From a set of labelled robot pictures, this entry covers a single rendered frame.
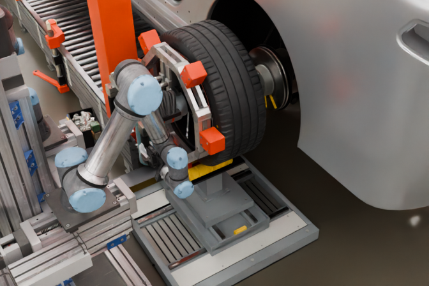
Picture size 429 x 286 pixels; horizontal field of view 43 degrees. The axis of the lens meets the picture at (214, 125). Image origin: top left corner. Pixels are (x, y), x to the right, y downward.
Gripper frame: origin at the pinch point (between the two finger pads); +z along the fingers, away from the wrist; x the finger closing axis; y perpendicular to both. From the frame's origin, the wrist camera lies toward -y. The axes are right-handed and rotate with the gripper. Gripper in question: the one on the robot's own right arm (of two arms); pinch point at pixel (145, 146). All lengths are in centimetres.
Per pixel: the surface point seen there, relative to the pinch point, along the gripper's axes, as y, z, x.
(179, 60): 27.9, 11.5, -24.7
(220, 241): -66, -13, -28
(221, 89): 22.1, -9.1, -32.8
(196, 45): 34.0, 9.9, -32.3
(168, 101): 19.4, -1.6, -11.8
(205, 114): 13.0, -9.9, -24.2
